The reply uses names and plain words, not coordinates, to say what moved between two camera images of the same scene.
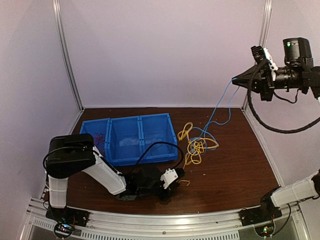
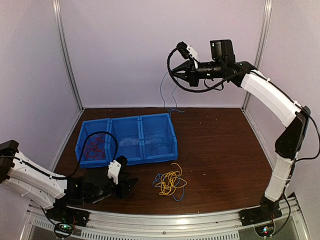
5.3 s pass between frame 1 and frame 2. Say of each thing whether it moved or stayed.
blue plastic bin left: stayed
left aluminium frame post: stayed
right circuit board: stayed
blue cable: moved
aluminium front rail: stayed
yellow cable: moved
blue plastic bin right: stayed
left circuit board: stayed
